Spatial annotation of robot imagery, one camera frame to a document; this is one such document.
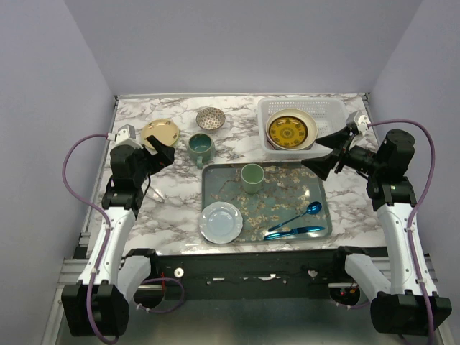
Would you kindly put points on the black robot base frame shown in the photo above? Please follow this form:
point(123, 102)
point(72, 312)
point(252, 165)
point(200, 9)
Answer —
point(297, 274)

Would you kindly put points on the cream plate with black mark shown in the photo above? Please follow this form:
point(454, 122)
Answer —
point(306, 118)

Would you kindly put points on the blue metallic knife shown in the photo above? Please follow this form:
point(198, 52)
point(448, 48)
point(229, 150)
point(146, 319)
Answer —
point(295, 231)

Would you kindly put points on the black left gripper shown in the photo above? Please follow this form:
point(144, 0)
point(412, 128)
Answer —
point(164, 158)

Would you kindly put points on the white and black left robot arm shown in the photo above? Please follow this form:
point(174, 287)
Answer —
point(97, 304)

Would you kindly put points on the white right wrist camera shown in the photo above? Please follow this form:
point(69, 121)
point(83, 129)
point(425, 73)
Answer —
point(358, 123)

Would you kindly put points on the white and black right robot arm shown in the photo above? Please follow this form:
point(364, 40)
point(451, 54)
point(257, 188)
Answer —
point(406, 303)

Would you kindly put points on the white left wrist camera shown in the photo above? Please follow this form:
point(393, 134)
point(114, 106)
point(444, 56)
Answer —
point(126, 135)

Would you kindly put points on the teal floral serving tray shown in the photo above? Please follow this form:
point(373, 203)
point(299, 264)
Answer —
point(288, 188)

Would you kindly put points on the blue metallic spoon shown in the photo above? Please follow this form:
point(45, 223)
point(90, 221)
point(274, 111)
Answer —
point(312, 209)

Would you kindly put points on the light blue scalloped plate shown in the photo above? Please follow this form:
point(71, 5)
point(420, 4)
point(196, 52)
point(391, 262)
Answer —
point(220, 223)

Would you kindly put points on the teal glazed ceramic mug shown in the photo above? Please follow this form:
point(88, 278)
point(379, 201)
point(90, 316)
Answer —
point(201, 149)

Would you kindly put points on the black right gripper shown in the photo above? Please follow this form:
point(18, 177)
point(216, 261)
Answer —
point(322, 164)

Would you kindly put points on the light green ceramic cup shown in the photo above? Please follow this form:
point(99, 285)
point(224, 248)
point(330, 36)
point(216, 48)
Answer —
point(252, 177)

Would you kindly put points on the yellow patterned plate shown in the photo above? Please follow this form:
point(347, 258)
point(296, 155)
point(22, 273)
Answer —
point(287, 132)

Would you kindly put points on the cream floral plate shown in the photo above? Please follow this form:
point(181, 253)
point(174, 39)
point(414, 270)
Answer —
point(164, 130)

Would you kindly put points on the white perforated plastic bin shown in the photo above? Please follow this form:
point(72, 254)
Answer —
point(329, 114)

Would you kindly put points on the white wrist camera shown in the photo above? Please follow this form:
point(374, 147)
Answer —
point(358, 123)
point(126, 135)

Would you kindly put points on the patterned small ceramic bowl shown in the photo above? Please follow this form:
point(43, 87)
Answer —
point(210, 118)

